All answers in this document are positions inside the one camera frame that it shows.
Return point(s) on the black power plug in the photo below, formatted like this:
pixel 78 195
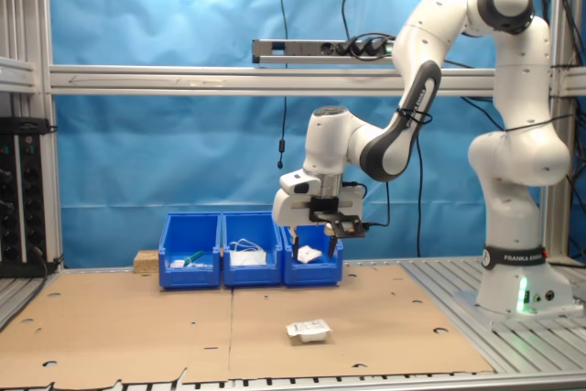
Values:
pixel 379 43
pixel 363 45
pixel 345 47

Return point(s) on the long aluminium cross beam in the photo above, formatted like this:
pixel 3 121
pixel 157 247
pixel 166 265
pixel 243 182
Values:
pixel 229 80

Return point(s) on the grey power strip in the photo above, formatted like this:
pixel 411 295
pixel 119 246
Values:
pixel 297 50

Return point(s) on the black equipment rack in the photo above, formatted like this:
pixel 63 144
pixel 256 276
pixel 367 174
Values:
pixel 32 203

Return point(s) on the aluminium frame post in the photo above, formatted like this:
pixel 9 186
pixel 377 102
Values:
pixel 43 180
pixel 556 226

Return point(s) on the white printed cotton packet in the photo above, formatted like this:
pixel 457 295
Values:
pixel 309 333
pixel 309 253

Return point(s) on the brown cardboard sheet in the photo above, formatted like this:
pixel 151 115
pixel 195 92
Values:
pixel 114 327
pixel 389 340

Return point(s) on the white printed flat packet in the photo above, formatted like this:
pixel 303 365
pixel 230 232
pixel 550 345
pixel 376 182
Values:
pixel 177 264

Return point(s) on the blue plastic bin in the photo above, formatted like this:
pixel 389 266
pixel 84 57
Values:
pixel 190 279
pixel 311 274
pixel 252 277

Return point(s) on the white face mask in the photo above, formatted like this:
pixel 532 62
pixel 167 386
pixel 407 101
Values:
pixel 247 259

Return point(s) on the chipboard block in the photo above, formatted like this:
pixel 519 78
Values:
pixel 146 263

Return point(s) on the short aluminium side beam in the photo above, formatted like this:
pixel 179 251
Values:
pixel 16 72

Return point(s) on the green capped tube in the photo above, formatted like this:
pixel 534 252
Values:
pixel 194 255

